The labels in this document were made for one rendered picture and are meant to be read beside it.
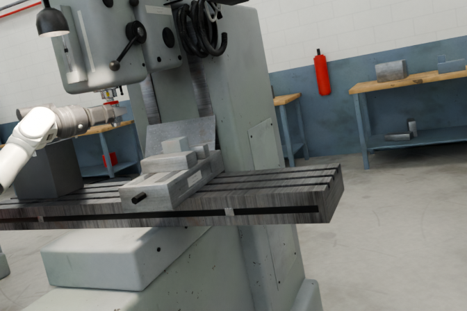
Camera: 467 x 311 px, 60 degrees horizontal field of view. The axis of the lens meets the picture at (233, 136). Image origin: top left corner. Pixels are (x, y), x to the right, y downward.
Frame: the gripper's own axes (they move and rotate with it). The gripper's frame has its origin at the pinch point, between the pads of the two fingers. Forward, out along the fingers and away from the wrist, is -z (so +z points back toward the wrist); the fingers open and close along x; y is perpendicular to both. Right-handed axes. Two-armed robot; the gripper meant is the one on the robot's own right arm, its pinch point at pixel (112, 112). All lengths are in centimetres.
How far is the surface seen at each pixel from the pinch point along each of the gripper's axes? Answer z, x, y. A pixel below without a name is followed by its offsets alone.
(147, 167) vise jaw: 3.4, -17.1, 16.7
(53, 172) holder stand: 11.9, 26.3, 16.5
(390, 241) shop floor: -178, -1, 121
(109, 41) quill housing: 3.0, -11.5, -19.9
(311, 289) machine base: -81, -3, 103
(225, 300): -21, -10, 73
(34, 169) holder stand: 14.8, 33.9, 14.6
